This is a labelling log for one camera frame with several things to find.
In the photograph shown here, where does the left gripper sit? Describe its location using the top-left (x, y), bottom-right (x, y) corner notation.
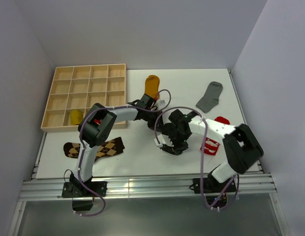
top-left (143, 109), bottom-right (165, 133)

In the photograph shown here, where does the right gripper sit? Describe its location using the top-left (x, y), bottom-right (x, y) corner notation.
top-left (165, 130), bottom-right (191, 154)

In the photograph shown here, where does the yellow bear sock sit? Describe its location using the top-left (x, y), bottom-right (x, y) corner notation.
top-left (70, 109), bottom-right (83, 125)

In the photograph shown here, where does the black sock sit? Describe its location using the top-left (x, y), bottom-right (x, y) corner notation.
top-left (161, 142), bottom-right (188, 155)

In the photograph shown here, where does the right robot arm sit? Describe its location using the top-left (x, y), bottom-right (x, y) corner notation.
top-left (154, 107), bottom-right (264, 192)

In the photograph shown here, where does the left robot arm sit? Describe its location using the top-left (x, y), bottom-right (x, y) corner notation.
top-left (69, 94), bottom-right (161, 196)

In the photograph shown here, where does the mustard striped-cuff sock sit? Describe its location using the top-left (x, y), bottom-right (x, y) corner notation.
top-left (145, 75), bottom-right (160, 100)

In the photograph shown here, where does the grey sock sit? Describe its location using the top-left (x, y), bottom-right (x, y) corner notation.
top-left (196, 81), bottom-right (223, 113)

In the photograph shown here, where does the wooden compartment tray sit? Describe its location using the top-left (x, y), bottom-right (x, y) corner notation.
top-left (41, 64), bottom-right (126, 132)

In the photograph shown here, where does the brown argyle sock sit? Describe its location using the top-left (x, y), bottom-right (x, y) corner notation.
top-left (63, 137), bottom-right (125, 159)

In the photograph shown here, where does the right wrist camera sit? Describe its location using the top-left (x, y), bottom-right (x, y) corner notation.
top-left (154, 134), bottom-right (173, 148)

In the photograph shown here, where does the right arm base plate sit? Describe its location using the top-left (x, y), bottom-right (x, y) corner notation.
top-left (190, 177), bottom-right (237, 194)

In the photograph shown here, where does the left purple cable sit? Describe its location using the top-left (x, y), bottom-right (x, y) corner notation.
top-left (77, 89), bottom-right (172, 218)

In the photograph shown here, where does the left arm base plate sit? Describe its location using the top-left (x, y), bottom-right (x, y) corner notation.
top-left (61, 181), bottom-right (107, 198)

